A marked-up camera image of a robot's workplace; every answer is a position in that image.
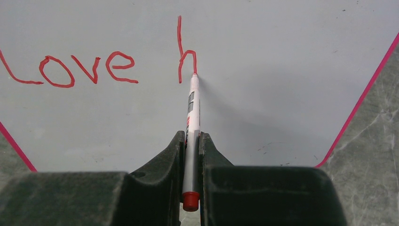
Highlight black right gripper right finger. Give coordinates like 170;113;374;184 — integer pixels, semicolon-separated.
199;133;347;226

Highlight pink framed whiteboard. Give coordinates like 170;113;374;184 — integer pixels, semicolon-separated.
0;0;399;171

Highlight red capped whiteboard marker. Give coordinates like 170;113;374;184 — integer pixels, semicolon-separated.
182;73;200;212

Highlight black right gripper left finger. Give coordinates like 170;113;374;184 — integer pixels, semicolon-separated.
0;131;184;226

